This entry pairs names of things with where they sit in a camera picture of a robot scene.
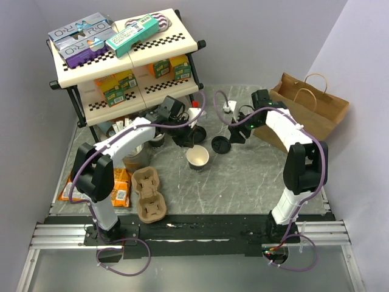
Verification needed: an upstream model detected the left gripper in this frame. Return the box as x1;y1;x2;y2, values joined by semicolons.
168;116;198;148

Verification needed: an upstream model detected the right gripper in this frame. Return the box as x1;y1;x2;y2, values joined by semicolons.
227;109;264;145

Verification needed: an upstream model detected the black plastic cup lid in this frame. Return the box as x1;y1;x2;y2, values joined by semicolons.
211;136;231;155

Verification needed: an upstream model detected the black white paper cup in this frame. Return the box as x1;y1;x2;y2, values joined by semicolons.
186;145;210;171

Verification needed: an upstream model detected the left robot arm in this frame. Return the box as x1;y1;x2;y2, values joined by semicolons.
71;96;204;245

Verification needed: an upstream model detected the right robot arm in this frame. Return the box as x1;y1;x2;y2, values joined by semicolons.
229;89;328;242

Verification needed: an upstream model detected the purple wavy round pack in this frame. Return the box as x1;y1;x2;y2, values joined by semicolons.
125;12;171;32

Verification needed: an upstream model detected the stacked paper cup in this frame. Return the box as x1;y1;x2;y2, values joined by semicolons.
148;133;165;150

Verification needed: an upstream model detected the cup of straws and napkins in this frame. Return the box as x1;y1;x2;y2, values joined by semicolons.
99;117;155;173

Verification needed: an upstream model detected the yellow green box right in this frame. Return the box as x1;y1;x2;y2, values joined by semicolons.
169;55;191;81

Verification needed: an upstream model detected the cardboard cup carrier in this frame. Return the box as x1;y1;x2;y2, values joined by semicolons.
131;166;167;224

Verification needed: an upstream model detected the orange green box right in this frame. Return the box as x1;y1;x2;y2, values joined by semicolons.
148;59;170;78

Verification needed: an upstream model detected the brown paper bag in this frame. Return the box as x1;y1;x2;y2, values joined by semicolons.
269;73;349;141

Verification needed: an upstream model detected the orange snack bag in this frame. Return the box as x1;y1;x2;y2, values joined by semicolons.
57;169;131;207

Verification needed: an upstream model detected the orange green snack box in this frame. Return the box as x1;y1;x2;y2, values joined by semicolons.
94;75;120;93

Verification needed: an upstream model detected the yellow green snack box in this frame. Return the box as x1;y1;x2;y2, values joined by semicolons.
103;70;137;107

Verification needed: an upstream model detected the cream three-tier shelf rack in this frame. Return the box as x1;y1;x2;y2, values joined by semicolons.
46;9;206;141

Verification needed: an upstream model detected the teal carton box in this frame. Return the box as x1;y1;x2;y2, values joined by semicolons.
105;15;159;58

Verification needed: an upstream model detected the purple RO box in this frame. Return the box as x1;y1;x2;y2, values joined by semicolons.
56;27;116;69

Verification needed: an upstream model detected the silver blue RO box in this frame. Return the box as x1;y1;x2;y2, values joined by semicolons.
48;12;114;42

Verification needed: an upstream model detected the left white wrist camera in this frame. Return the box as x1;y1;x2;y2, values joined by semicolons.
187;107;207;128

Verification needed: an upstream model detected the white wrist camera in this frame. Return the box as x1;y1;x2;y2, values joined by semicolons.
187;107;207;128
222;100;237;113

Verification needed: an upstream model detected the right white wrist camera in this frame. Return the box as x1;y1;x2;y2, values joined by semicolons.
222;100;237;113

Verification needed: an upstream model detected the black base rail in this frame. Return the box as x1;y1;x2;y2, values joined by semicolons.
30;212;350;260

